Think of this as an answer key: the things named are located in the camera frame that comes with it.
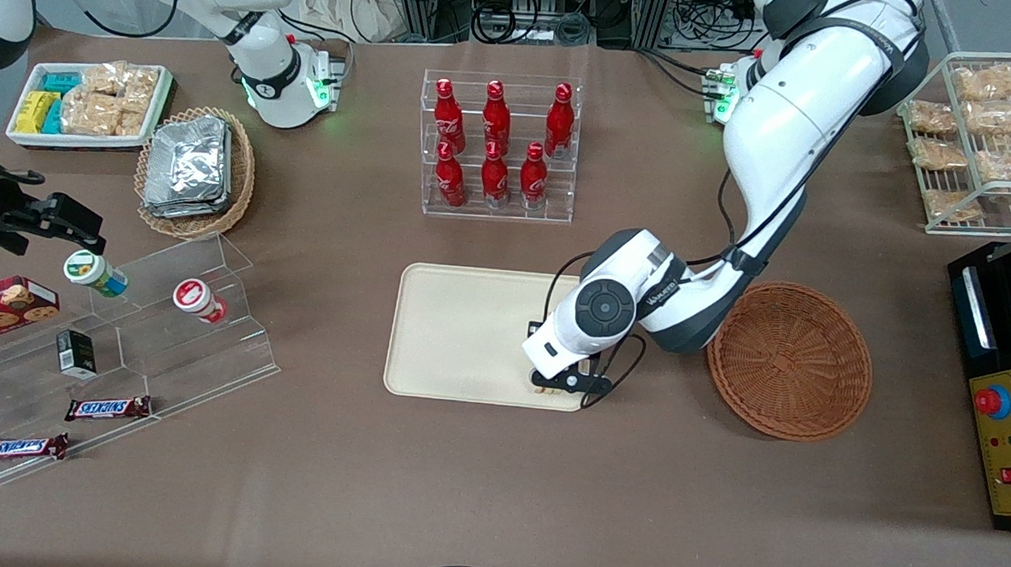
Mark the small toasted sandwich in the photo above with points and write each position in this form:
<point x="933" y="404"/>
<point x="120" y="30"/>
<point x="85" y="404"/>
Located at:
<point x="554" y="392"/>

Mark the clear acrylic bottle rack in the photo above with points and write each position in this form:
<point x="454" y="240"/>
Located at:
<point x="422" y="198"/>

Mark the red lid yogurt cup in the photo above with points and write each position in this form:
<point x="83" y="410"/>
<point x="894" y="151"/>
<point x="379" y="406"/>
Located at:
<point x="193" y="295"/>

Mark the clear acrylic tiered stand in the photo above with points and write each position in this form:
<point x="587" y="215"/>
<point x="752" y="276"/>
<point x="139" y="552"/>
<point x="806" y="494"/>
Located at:
<point x="155" y="339"/>

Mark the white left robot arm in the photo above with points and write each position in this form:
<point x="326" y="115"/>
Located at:
<point x="793" y="117"/>

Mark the cream plastic tray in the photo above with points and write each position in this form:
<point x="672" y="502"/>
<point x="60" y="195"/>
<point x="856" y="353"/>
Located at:
<point x="466" y="334"/>

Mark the red emergency stop button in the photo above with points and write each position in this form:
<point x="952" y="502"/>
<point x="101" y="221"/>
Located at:
<point x="992" y="402"/>

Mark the red cola bottle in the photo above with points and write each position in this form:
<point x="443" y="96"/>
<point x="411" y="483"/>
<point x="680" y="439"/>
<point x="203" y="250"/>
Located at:
<point x="446" y="110"/>
<point x="496" y="112"/>
<point x="533" y="179"/>
<point x="450" y="180"/>
<point x="559" y="120"/>
<point x="495" y="179"/>

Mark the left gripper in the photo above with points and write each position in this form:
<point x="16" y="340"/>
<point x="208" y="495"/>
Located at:
<point x="533" y="328"/>

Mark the yellow snack pack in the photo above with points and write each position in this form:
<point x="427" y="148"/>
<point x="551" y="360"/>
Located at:
<point x="34" y="110"/>

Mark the small black carton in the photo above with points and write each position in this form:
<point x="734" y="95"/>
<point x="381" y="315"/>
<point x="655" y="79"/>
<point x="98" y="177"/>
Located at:
<point x="76" y="354"/>

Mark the clear bag of crackers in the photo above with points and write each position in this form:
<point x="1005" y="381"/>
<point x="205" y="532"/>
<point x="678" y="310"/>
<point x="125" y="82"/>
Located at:
<point x="106" y="78"/>
<point x="88" y="114"/>
<point x="141" y="82"/>
<point x="133" y="113"/>

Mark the green lid yogurt cup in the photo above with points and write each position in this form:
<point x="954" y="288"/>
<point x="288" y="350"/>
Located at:
<point x="86" y="268"/>

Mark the Snickers chocolate bar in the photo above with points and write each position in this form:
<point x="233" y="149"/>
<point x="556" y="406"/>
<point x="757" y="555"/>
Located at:
<point x="22" y="448"/>
<point x="108" y="409"/>

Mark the teal snack pack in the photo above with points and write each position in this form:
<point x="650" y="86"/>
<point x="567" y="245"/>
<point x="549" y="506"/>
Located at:
<point x="53" y="118"/>
<point x="61" y="82"/>

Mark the light wicker basket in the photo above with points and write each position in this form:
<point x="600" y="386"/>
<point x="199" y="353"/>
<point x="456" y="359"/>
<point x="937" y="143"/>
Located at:
<point x="242" y="167"/>

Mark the brown wicker basket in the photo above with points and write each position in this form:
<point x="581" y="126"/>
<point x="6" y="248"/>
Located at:
<point x="789" y="361"/>

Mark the black machine with yellow panel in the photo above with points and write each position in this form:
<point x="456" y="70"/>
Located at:
<point x="1009" y="461"/>

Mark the white snack tray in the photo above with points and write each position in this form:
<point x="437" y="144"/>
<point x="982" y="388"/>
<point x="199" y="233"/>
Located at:
<point x="17" y="136"/>

